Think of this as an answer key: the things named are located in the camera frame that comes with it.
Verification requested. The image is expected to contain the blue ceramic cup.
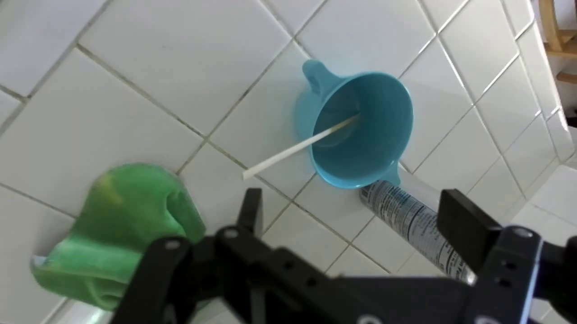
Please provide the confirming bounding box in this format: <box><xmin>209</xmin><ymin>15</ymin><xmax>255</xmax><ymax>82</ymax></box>
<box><xmin>293</xmin><ymin>60</ymin><xmax>412</xmax><ymax>190</ymax></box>

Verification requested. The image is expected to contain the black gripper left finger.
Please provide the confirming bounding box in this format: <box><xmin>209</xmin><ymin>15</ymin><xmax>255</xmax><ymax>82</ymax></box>
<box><xmin>237</xmin><ymin>188</ymin><xmax>263</xmax><ymax>236</ymax></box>

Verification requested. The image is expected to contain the green cloth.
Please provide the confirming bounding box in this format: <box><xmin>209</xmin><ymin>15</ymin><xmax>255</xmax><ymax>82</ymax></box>
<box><xmin>30</xmin><ymin>164</ymin><xmax>205</xmax><ymax>312</ymax></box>

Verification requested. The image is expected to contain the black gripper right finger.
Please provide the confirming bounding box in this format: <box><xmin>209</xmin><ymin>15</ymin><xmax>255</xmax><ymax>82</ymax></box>
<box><xmin>436</xmin><ymin>190</ymin><xmax>501</xmax><ymax>272</ymax></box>

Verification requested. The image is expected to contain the silver metal can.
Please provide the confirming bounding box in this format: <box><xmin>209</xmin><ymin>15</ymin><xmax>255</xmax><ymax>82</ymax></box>
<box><xmin>360</xmin><ymin>182</ymin><xmax>475</xmax><ymax>283</ymax></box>

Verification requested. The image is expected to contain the thin white stick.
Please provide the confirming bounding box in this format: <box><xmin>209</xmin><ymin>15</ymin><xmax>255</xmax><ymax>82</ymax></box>
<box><xmin>241</xmin><ymin>116</ymin><xmax>358</xmax><ymax>181</ymax></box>

